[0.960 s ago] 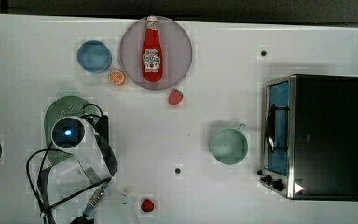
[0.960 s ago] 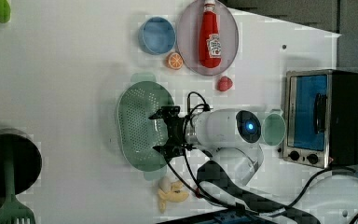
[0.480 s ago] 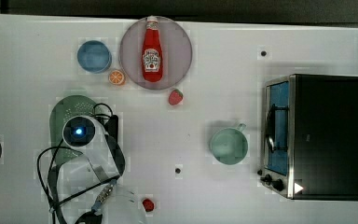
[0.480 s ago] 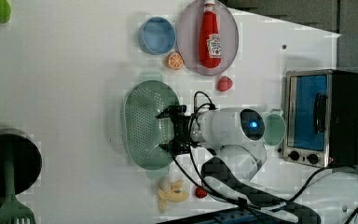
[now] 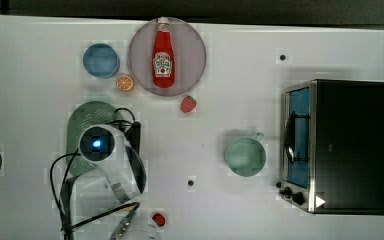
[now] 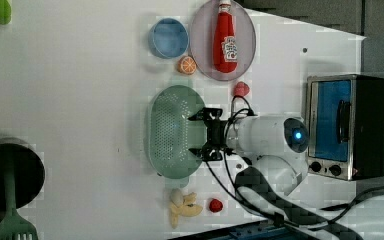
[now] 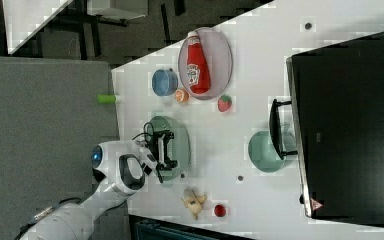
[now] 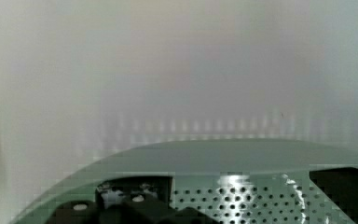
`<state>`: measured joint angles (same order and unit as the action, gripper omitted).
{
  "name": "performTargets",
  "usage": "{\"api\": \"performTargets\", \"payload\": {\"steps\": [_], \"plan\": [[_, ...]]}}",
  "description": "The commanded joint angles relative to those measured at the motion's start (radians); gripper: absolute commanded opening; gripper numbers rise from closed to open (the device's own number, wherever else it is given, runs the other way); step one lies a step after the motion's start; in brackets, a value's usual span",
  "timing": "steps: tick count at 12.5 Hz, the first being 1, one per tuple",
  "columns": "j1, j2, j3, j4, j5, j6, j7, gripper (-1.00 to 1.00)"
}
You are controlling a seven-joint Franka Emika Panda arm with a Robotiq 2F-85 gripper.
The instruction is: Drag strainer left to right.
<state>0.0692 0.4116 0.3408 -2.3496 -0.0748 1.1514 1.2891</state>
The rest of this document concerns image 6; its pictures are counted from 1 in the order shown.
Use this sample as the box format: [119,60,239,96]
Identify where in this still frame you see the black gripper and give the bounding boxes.
[189,108,227,162]

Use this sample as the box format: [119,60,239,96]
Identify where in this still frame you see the green perforated strainer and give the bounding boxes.
[146,85,206,179]

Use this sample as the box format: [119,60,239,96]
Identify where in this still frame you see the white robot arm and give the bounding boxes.
[189,107,384,240]

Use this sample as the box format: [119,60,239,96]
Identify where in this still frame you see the red strawberry toy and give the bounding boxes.
[233,82,250,97]

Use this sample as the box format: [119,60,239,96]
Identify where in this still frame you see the orange slice toy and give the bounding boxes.
[177,56,197,75]

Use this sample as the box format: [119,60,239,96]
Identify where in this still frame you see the small red round toy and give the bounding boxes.
[209,199,223,213]

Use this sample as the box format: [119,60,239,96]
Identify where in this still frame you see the peeled banana toy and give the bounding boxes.
[169,189,203,229]

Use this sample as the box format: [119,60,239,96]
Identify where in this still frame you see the red ketchup bottle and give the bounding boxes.
[212,0,238,73]

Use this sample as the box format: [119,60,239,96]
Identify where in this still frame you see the grey round plate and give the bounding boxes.
[189,0,256,81]

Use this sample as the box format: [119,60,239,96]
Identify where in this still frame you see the blue bowl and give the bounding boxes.
[148,18,189,59]

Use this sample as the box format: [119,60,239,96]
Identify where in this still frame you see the black toaster oven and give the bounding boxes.
[305,74,384,181]

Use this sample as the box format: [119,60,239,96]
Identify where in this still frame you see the black utensil holder cup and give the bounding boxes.
[0,138,45,211]

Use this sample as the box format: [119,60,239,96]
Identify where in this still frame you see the green spatula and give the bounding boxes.
[0,158,39,240]

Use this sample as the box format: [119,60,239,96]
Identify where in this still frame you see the green cylindrical object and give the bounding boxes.
[0,0,12,25]

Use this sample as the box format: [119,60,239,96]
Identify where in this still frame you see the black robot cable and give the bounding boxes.
[206,95,384,231]

